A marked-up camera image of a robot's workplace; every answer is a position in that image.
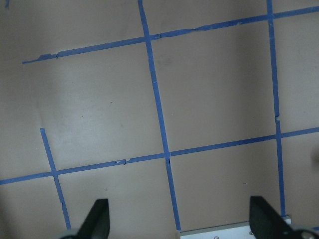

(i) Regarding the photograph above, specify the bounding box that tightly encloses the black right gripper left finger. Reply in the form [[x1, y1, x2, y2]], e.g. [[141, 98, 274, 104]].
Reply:
[[58, 198, 111, 239]]

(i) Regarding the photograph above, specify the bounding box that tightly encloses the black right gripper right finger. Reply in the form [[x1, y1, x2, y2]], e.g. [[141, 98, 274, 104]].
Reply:
[[249, 196, 319, 239]]

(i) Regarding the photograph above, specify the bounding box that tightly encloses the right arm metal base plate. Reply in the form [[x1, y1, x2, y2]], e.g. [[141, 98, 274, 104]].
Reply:
[[179, 222, 255, 239]]

